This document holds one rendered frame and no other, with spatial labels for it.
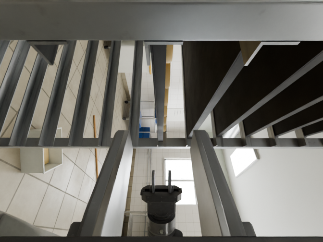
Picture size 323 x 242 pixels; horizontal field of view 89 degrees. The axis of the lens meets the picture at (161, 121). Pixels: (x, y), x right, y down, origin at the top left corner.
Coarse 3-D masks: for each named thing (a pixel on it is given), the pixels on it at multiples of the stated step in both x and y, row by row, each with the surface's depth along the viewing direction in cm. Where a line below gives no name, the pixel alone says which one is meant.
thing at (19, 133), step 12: (36, 60) 60; (36, 72) 60; (36, 84) 60; (24, 96) 55; (36, 96) 58; (24, 108) 55; (24, 120) 55; (12, 132) 51; (24, 132) 54; (12, 144) 51; (24, 144) 52
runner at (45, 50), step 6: (30, 42) 13; (36, 42) 13; (42, 42) 13; (48, 42) 13; (54, 42) 13; (60, 42) 13; (66, 42) 13; (36, 48) 13; (42, 48) 14; (48, 48) 15; (54, 48) 15; (42, 54) 14; (48, 54) 15; (54, 54) 15; (48, 60) 15; (54, 60) 15
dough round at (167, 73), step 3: (168, 63) 23; (168, 66) 23; (168, 69) 23; (168, 72) 23; (165, 75) 23; (168, 75) 23; (165, 78) 24; (168, 78) 24; (165, 81) 24; (168, 81) 24; (165, 84) 24; (168, 84) 24; (165, 87) 25
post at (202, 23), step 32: (0, 0) 10; (32, 0) 10; (64, 0) 10; (96, 0) 10; (128, 0) 10; (160, 0) 10; (192, 0) 10; (224, 0) 10; (256, 0) 10; (288, 0) 10; (320, 0) 10; (0, 32) 12; (32, 32) 12; (64, 32) 12; (96, 32) 12; (128, 32) 12; (160, 32) 12; (192, 32) 12; (224, 32) 12; (256, 32) 12; (288, 32) 12; (320, 32) 12
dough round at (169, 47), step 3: (168, 45) 18; (171, 45) 18; (168, 48) 18; (171, 48) 18; (168, 51) 18; (171, 51) 18; (168, 54) 18; (171, 54) 19; (168, 57) 19; (171, 57) 19; (168, 60) 19; (171, 60) 20
